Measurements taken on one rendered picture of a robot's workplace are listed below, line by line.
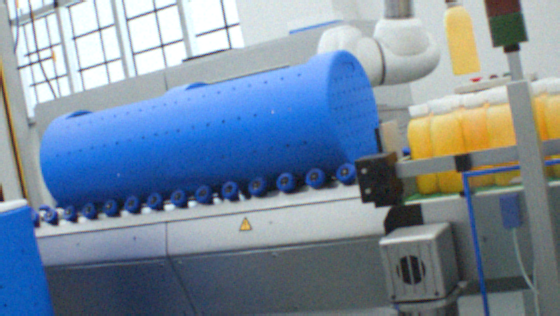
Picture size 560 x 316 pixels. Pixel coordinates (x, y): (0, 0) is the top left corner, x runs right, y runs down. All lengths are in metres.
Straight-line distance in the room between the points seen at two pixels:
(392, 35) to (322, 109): 0.82
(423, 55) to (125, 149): 1.01
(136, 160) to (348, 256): 0.58
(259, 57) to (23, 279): 2.12
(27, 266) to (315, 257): 0.66
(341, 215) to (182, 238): 0.43
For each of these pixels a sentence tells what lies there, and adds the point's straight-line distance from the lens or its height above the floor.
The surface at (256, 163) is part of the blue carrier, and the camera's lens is 1.81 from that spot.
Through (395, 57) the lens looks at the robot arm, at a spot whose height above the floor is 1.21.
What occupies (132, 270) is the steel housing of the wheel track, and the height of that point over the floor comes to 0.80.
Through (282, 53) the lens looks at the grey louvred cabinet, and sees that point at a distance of 3.63.
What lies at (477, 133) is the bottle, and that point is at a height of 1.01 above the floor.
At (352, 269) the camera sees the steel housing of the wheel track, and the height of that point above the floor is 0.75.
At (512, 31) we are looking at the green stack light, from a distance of 1.31.
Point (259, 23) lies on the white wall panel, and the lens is 4.86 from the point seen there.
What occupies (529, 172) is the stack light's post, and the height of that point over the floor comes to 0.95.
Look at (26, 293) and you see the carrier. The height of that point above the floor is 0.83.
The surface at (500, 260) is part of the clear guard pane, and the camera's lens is 1.49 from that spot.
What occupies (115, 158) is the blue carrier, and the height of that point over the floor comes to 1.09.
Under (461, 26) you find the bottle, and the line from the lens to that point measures 1.84.
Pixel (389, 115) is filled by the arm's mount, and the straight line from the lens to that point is 2.32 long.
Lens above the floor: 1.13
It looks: 3 degrees down
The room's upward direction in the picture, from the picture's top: 11 degrees counter-clockwise
